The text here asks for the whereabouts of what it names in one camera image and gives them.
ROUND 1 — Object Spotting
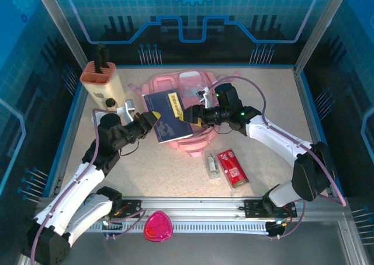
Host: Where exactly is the pink triangular pouch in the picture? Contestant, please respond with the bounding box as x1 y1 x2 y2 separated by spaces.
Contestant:
143 210 174 243

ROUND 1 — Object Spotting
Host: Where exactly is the aluminium mounting rail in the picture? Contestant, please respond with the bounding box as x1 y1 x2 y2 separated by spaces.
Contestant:
36 196 350 222

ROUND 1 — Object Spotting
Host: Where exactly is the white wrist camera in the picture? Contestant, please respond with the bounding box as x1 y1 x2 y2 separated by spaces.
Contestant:
198 86 219 108
116 99 136 122

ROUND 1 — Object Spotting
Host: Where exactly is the clear plastic case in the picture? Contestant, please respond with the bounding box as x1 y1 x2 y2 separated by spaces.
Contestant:
204 150 223 182

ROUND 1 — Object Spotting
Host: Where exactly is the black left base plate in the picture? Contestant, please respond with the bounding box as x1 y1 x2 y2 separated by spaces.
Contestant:
119 199 141 219

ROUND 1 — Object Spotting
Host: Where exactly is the pink student backpack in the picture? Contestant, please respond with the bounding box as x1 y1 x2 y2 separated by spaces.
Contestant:
127 69 241 161

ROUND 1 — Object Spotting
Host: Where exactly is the aluminium frame post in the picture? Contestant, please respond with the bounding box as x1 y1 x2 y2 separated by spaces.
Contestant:
31 0 90 71
294 0 350 73

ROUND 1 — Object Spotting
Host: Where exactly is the beige knife block orange top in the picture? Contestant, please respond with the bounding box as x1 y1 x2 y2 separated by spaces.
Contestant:
79 60 126 110

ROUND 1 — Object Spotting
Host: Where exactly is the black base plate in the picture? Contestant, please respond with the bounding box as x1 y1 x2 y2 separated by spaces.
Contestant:
119 199 141 219
244 199 297 219

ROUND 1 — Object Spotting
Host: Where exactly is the slotted grey cable duct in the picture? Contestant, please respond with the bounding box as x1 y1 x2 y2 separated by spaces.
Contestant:
87 220 271 235

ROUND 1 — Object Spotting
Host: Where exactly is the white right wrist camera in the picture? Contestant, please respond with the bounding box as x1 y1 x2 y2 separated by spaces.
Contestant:
198 86 219 108

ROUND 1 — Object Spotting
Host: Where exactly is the black controller board with LEDs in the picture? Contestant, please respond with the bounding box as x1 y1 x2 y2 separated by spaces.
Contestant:
265 218 293 239
101 218 123 239

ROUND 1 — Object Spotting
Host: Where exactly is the navy notebook with long label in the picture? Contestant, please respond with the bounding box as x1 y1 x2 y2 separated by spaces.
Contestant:
143 88 195 144

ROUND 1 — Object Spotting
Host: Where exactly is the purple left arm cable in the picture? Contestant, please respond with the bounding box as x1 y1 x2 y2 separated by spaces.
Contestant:
29 107 147 265

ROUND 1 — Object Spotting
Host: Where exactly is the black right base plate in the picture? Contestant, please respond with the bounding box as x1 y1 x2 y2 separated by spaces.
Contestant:
244 199 297 219

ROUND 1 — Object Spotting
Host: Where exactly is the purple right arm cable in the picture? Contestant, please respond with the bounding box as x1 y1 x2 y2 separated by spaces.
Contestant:
214 75 347 239

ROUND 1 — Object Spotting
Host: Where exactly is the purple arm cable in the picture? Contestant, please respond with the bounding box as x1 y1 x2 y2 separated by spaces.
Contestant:
29 107 147 265
214 75 347 239

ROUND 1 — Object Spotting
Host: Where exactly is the red packet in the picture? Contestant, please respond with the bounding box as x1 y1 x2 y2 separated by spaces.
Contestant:
216 149 250 189

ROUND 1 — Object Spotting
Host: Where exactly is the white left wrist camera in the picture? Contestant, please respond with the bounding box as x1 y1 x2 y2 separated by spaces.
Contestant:
116 99 136 122

